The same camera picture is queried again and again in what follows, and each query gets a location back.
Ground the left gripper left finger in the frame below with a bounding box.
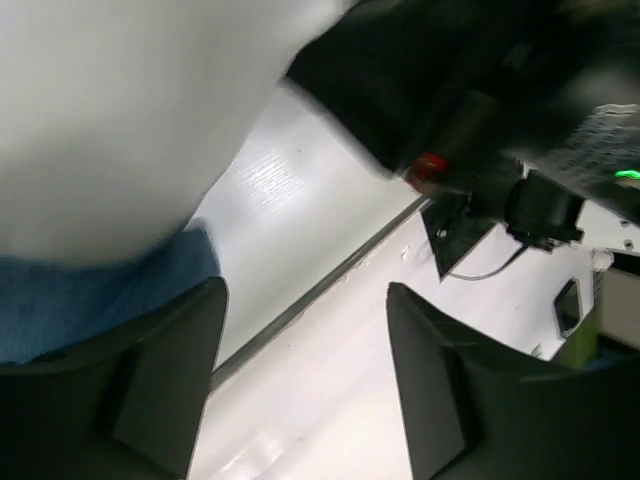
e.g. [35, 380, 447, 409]
[1, 278, 228, 479]

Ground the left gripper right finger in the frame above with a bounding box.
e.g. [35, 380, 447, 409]
[387, 283, 639, 479]

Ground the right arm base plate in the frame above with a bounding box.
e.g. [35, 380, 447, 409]
[421, 193, 509, 281]

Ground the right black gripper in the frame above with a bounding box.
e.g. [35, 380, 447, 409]
[286, 1, 580, 193]

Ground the blue pillowcase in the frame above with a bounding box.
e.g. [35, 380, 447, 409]
[1, 226, 219, 364]

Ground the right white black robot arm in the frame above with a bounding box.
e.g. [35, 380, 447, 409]
[286, 1, 639, 254]

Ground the white pillow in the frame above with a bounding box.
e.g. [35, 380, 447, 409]
[1, 1, 344, 265]

